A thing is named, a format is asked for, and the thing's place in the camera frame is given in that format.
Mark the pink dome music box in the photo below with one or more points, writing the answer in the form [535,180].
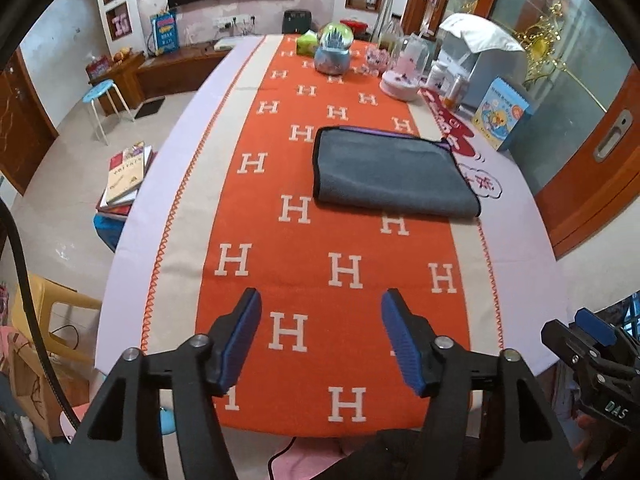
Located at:
[406,72]

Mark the stack of books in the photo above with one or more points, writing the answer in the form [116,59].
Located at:
[127,172]

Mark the white cloth cover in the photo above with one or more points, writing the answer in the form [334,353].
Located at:
[480,32]

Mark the gold door ornament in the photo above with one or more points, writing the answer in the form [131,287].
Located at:
[542,45]

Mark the white pill bottle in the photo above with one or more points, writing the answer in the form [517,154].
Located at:
[437,76]

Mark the yellow plastic chair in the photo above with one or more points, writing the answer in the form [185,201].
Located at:
[42,292]

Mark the green tissue box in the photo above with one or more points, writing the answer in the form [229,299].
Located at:
[306,44]

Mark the cardboard box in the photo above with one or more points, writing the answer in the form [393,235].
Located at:
[35,385]

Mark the blue round stool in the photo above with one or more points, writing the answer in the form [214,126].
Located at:
[102,92]

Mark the red gift box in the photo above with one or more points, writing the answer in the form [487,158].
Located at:
[98,67]

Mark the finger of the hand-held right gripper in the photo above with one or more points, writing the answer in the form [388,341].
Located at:
[595,324]

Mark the wooden door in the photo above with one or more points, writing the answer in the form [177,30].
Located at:
[22,120]

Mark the white wall shelf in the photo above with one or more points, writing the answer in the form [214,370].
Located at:
[112,0]

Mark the blue printed board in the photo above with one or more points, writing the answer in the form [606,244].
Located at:
[164,32]

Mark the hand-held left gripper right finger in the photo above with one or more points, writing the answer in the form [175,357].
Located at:
[402,347]

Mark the clear glass bottle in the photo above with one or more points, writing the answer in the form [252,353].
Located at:
[392,35]

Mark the black heater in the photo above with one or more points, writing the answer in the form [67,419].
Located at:
[296,21]

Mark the person's right hand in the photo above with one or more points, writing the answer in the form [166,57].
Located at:
[595,442]

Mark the black door mat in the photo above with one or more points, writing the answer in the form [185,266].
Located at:
[150,108]

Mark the wooden low cabinet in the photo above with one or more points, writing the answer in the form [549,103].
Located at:
[165,72]

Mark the grey towel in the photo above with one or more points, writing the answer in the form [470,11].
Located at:
[390,175]

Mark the snow globe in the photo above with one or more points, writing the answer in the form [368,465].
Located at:
[334,47]

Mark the orange patterned blanket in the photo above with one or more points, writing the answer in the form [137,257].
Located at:
[325,232]

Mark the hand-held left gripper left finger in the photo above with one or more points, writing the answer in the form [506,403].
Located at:
[244,342]

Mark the glass jar with pink sweets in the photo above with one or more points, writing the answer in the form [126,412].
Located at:
[377,59]

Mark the red pot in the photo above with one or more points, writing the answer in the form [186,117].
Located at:
[354,27]

